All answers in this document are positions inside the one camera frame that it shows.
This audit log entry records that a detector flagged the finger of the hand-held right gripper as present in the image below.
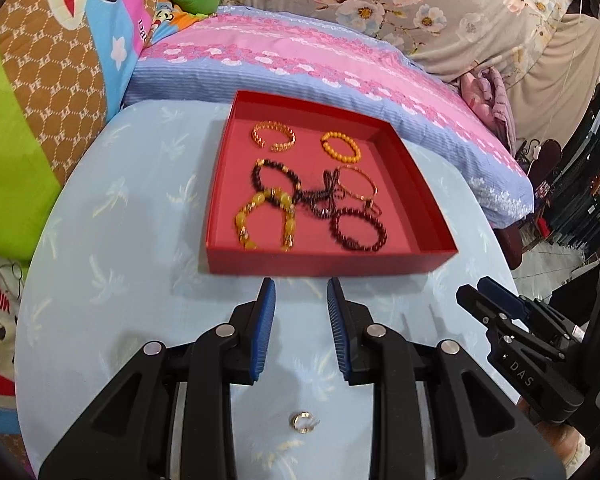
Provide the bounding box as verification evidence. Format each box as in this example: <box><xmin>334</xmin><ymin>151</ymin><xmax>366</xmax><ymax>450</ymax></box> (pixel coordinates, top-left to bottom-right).
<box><xmin>477</xmin><ymin>277</ymin><xmax>534</xmax><ymax>324</ymax></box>
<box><xmin>456</xmin><ymin>284</ymin><xmax>514</xmax><ymax>330</ymax></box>

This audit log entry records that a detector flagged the yellow stone bracelet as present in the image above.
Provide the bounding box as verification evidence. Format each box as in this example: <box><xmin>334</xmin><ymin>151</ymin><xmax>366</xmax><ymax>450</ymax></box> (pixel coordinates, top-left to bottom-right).
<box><xmin>234</xmin><ymin>187</ymin><xmax>298</xmax><ymax>253</ymax></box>

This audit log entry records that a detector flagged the colourful cartoon monkey blanket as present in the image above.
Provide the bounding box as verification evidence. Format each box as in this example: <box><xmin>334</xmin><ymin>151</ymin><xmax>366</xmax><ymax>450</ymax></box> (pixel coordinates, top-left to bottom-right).
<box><xmin>0</xmin><ymin>0</ymin><xmax>181</xmax><ymax>480</ymax></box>

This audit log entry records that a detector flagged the small silver ring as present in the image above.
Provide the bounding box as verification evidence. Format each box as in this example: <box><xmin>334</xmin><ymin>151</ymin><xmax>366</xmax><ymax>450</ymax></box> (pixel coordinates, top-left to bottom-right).
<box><xmin>291</xmin><ymin>411</ymin><xmax>321</xmax><ymax>433</ymax></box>

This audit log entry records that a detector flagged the dark wooden chair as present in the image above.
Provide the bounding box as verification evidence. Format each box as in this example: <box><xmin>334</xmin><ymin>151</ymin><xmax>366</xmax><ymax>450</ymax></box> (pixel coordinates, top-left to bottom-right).
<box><xmin>500</xmin><ymin>139</ymin><xmax>566</xmax><ymax>266</ymax></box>

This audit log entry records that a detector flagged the mauve folded cloth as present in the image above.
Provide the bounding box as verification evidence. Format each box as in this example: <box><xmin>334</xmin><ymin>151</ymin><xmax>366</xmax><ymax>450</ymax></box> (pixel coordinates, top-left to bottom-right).
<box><xmin>457</xmin><ymin>65</ymin><xmax>518</xmax><ymax>153</ymax></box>

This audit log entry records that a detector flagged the thin gold bangle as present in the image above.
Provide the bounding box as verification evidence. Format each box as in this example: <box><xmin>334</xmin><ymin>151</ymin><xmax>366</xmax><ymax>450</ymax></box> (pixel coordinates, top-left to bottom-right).
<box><xmin>337</xmin><ymin>163</ymin><xmax>380</xmax><ymax>201</ymax></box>

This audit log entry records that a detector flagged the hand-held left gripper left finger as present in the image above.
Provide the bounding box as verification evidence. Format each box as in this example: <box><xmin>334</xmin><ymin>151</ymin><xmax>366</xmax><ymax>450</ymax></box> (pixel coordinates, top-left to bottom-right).
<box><xmin>37</xmin><ymin>279</ymin><xmax>277</xmax><ymax>480</ymax></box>

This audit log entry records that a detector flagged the pink and blue striped pillow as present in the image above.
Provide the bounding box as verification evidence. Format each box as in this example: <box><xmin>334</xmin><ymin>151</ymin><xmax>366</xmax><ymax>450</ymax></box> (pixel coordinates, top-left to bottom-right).
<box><xmin>122</xmin><ymin>5</ymin><xmax>536</xmax><ymax>228</ymax></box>

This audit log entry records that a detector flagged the gold chain bracelet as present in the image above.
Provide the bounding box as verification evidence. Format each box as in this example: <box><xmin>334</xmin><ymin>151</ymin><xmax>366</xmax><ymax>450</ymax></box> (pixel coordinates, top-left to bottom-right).
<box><xmin>251</xmin><ymin>121</ymin><xmax>297</xmax><ymax>153</ymax></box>

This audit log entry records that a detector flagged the yellow bead bracelet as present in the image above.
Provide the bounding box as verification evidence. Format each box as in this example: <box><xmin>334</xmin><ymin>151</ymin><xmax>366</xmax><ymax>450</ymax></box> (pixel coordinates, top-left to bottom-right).
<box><xmin>321</xmin><ymin>130</ymin><xmax>363</xmax><ymax>163</ymax></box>

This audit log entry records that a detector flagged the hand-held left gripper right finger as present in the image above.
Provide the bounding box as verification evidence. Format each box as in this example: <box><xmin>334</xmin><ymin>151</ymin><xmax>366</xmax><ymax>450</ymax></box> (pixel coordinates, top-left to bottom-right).
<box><xmin>326</xmin><ymin>277</ymin><xmax>566</xmax><ymax>480</ymax></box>

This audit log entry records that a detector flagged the dark red bead bracelet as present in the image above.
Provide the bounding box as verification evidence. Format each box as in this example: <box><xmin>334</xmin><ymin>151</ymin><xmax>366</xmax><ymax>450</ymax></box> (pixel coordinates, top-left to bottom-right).
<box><xmin>329</xmin><ymin>207</ymin><xmax>388</xmax><ymax>252</ymax></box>

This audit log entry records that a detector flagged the red cardboard box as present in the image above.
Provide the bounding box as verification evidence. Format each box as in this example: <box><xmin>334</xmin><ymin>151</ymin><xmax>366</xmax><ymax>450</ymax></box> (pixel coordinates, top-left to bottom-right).
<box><xmin>205</xmin><ymin>90</ymin><xmax>459</xmax><ymax>277</ymax></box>

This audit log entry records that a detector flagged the person's right hand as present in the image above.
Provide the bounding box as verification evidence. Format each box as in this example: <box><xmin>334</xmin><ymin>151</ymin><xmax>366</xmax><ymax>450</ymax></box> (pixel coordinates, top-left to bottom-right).
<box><xmin>532</xmin><ymin>417</ymin><xmax>588</xmax><ymax>463</ymax></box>

